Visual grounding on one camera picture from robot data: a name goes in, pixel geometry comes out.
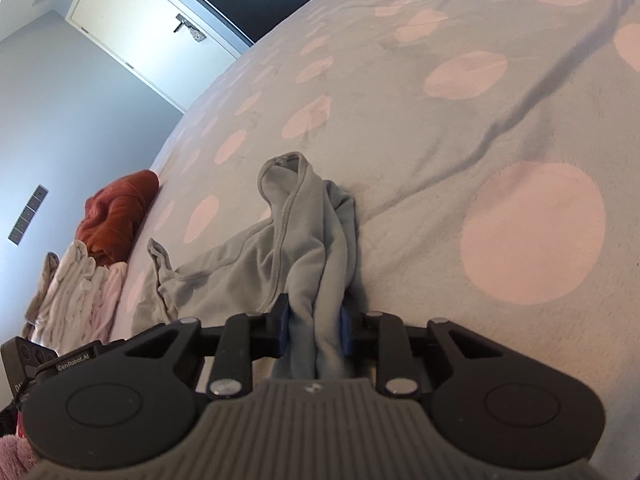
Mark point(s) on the white door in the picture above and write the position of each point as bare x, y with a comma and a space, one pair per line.
150, 25

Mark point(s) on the grey long-sleeve shirt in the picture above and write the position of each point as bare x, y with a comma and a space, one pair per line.
300, 240

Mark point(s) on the cream pink folded garment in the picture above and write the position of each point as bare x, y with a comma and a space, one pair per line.
75, 295

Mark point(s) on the rust red fleece cloth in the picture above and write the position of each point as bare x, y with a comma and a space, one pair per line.
115, 215

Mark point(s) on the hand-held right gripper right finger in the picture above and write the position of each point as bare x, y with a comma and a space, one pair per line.
345, 332

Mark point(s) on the purple fleece robe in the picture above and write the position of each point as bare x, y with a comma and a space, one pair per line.
15, 455

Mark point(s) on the grey wall switch panel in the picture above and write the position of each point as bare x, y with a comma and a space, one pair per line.
27, 215

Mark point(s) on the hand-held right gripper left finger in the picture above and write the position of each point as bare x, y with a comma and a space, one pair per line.
285, 327

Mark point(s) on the grey pink-dotted bed cover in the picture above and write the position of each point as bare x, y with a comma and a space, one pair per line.
450, 135

